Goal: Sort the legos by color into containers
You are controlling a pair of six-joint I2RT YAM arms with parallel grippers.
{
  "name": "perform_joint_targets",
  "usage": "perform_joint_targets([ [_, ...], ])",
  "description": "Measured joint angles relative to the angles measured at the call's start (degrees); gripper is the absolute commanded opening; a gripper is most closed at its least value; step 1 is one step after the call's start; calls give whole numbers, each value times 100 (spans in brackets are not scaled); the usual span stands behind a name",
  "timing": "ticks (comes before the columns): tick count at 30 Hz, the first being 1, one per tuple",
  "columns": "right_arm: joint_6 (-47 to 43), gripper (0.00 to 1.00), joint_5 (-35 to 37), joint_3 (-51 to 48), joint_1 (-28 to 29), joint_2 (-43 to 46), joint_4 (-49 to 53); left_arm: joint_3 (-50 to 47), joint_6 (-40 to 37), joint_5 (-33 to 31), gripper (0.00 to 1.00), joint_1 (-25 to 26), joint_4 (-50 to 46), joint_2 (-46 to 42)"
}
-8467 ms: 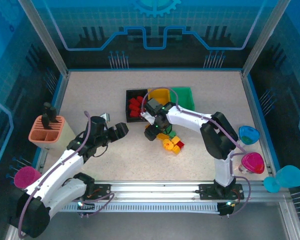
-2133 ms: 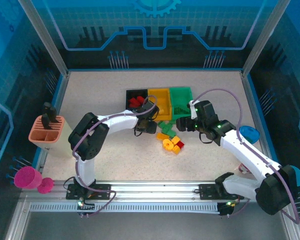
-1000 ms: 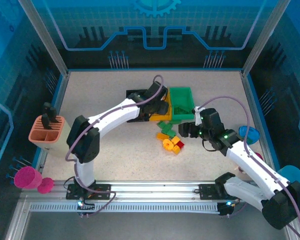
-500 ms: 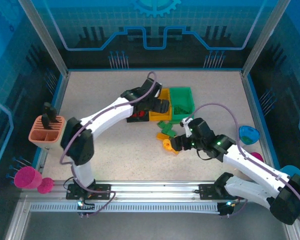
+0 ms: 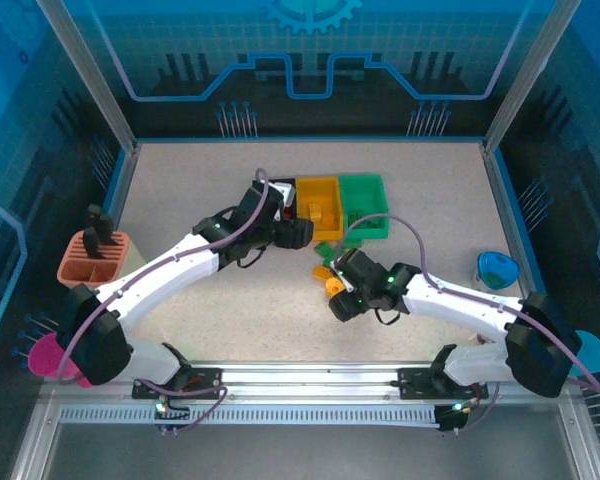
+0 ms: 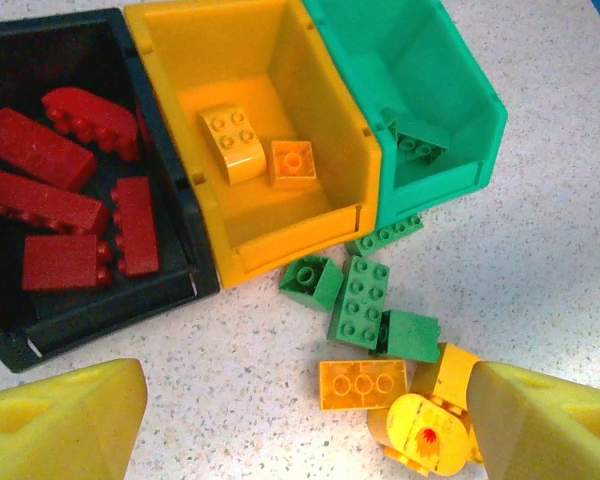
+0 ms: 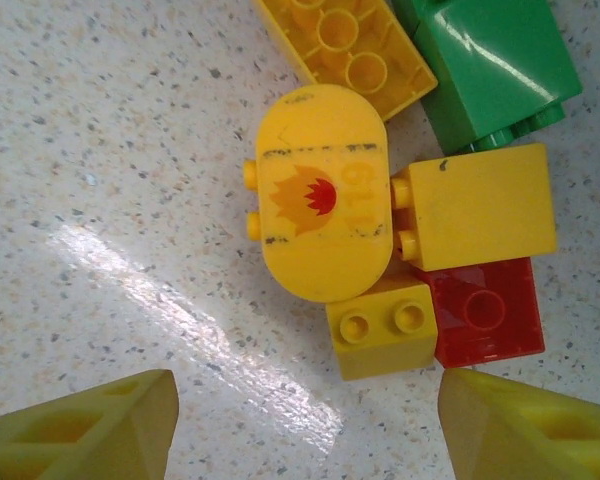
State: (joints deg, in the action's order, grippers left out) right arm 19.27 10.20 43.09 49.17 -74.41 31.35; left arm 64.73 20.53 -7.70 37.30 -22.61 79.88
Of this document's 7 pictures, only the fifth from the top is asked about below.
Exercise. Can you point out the black plastic bin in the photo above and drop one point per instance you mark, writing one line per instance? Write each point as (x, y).
(285, 180)

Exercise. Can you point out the green two-by-two lego brick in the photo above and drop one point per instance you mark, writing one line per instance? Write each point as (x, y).
(329, 261)
(324, 248)

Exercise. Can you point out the green plastic bin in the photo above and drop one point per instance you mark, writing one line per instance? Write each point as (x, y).
(365, 192)

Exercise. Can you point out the cyan flocked goblet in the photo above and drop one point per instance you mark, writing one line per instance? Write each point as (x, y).
(592, 352)

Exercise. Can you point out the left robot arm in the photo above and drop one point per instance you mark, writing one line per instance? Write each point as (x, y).
(170, 260)

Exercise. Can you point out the yellow two-by-three lego brick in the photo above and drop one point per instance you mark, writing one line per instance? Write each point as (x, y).
(321, 272)

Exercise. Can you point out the salmon slotted tool holder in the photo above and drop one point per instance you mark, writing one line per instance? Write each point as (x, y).
(75, 270)

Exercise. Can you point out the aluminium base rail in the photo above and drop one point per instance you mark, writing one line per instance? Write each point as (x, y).
(310, 380)

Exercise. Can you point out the blue table edge strip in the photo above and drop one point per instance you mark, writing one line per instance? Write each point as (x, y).
(310, 140)

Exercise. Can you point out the blue transparent plastic bowl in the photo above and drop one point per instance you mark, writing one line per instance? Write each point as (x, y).
(497, 262)

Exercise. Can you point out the aluminium table side rail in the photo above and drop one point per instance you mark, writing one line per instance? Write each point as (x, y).
(124, 180)
(495, 175)

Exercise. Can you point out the yellow two-by-two lego brick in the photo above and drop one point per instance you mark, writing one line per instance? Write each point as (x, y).
(314, 210)

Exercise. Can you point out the red lego brick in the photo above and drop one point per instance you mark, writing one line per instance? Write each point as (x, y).
(287, 215)

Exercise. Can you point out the aluminium frame post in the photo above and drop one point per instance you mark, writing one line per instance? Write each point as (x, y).
(525, 75)
(92, 75)

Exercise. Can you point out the black controller box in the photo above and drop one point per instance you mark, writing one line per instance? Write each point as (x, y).
(450, 422)
(172, 415)

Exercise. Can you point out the small orange-yellow lego brick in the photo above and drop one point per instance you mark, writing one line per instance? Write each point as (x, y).
(328, 219)

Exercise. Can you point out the yellow plastic bin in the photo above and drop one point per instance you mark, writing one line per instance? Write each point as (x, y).
(320, 190)

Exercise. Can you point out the yellow rounded flame-print lego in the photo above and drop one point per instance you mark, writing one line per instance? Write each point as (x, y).
(333, 286)

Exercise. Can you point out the magenta flocked goblet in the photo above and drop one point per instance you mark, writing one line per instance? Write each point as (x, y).
(42, 357)

